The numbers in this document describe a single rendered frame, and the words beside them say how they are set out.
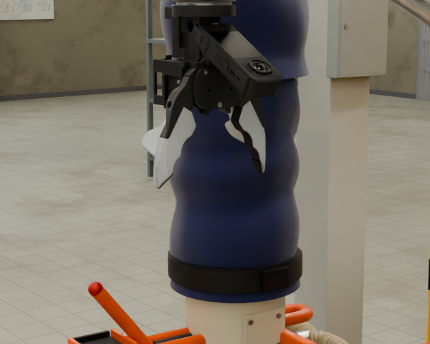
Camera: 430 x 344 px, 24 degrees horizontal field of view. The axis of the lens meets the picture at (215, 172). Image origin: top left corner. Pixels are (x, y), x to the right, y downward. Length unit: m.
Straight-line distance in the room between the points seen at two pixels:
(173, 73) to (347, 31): 1.88
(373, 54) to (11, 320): 2.96
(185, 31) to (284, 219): 0.54
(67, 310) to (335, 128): 2.79
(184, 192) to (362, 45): 1.52
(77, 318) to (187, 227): 3.82
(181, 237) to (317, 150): 1.53
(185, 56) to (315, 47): 1.94
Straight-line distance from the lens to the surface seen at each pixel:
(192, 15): 1.09
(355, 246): 3.18
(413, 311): 5.54
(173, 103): 1.08
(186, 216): 1.59
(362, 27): 3.01
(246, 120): 1.14
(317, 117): 3.07
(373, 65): 3.05
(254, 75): 1.04
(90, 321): 5.32
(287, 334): 1.65
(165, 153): 1.08
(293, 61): 1.55
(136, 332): 1.60
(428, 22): 1.14
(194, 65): 1.09
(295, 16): 1.54
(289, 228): 1.60
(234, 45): 1.08
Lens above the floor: 1.74
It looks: 11 degrees down
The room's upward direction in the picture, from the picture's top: straight up
